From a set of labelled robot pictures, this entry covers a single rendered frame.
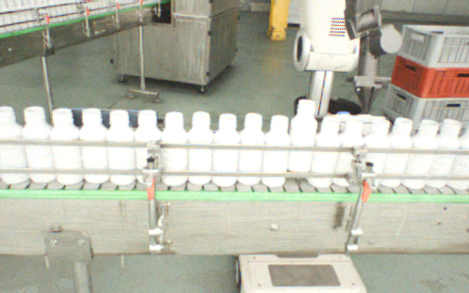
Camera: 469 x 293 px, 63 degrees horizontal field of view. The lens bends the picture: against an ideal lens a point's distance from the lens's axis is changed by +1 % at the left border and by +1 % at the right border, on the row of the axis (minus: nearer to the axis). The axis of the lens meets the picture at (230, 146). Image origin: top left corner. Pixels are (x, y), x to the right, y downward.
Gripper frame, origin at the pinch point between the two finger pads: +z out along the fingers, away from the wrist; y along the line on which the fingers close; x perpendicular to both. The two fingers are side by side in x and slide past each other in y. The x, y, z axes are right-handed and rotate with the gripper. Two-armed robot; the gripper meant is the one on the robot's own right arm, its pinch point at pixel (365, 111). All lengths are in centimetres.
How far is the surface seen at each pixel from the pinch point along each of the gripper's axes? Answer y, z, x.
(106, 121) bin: -79, 6, 45
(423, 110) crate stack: 120, -1, 164
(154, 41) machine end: -92, -73, 360
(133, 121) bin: -69, 6, 45
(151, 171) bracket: -55, 13, -25
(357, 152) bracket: -11.1, 8.9, -21.0
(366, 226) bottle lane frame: -4.4, 27.9, -13.8
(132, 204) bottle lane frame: -60, 22, -15
